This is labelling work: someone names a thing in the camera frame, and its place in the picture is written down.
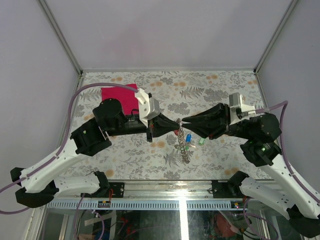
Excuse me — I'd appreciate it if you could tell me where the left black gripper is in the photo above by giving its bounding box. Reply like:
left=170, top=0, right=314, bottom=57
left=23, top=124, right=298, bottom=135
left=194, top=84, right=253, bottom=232
left=107, top=111, right=181, bottom=142

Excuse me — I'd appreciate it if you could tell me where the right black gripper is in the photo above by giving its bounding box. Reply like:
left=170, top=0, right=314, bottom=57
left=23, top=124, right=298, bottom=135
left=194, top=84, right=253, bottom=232
left=181, top=102, right=255, bottom=140

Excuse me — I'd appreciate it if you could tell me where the blue tag key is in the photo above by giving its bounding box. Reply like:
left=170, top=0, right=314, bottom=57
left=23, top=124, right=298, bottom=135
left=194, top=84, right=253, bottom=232
left=185, top=133, right=192, bottom=143

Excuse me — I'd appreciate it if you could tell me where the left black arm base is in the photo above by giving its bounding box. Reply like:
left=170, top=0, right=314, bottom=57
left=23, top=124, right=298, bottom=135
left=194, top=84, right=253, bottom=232
left=101, top=182, right=125, bottom=200

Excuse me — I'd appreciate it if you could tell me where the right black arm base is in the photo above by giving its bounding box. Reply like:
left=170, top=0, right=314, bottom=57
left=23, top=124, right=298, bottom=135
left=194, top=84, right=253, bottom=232
left=207, top=171, right=249, bottom=199

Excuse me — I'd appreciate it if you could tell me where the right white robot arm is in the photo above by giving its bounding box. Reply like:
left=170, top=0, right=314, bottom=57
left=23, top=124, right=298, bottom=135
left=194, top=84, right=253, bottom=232
left=182, top=103, right=320, bottom=238

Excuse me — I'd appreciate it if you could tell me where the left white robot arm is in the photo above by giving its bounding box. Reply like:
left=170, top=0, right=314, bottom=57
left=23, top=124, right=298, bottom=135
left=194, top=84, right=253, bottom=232
left=10, top=98, right=180, bottom=208

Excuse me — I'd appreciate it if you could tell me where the floral table mat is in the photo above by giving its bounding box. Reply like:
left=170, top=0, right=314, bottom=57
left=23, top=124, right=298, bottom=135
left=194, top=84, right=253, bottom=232
left=63, top=70, right=269, bottom=180

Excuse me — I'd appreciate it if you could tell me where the red cloth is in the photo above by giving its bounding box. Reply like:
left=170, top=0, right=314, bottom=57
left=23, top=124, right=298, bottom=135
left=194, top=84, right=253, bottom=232
left=100, top=86, right=139, bottom=116

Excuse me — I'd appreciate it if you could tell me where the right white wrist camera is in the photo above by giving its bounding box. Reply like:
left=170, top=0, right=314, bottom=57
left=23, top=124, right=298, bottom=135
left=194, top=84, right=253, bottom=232
left=229, top=92, right=256, bottom=125

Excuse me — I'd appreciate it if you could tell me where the aluminium front rail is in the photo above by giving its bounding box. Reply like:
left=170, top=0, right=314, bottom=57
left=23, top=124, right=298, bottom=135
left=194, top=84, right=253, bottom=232
left=47, top=180, right=244, bottom=210

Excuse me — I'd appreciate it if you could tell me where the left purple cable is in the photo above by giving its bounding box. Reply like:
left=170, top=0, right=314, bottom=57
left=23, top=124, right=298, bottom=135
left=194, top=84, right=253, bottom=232
left=0, top=82, right=140, bottom=215

